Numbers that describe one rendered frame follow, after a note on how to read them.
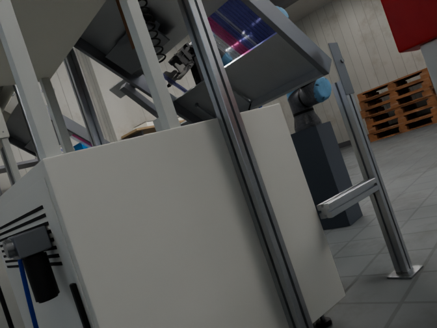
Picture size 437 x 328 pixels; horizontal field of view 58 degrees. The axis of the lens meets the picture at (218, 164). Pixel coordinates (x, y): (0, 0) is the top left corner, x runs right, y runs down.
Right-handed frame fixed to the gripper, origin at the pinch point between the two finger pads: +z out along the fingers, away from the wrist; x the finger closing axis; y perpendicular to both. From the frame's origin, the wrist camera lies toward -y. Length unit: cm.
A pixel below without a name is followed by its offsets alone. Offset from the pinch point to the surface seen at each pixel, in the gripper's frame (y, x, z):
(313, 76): -26, 54, -1
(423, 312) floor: -72, 77, 54
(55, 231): 7, 54, 87
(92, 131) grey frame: 10.1, -10.1, 36.1
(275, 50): -11, 49, -1
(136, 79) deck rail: 11.5, -8.1, 6.4
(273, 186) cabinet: -27, 60, 48
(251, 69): -12.8, 35.6, -1.5
